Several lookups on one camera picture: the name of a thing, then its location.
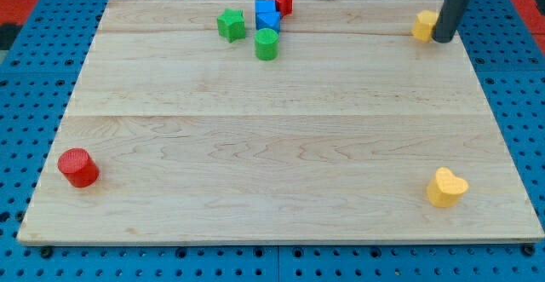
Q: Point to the green star block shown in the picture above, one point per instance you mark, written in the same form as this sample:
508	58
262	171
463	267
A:
231	24

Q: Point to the green cylinder block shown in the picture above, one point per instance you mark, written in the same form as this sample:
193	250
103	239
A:
266	44

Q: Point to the wooden board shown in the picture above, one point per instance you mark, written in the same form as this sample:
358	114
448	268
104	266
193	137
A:
332	143

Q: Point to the red cylinder block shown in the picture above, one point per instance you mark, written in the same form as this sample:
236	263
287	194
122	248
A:
77	166

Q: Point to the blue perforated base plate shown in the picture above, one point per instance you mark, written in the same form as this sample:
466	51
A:
41	69

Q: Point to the yellow hexagon block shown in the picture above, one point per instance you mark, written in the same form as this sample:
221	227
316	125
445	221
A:
424	24

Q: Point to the blue triangle block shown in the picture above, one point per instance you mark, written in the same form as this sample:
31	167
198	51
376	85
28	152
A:
271	20

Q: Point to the blue cube block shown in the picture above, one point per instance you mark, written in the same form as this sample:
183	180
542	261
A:
265	6

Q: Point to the yellow heart block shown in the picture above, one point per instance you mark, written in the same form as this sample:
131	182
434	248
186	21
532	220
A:
446	189

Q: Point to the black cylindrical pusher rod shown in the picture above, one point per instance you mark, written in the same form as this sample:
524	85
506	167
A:
449	19

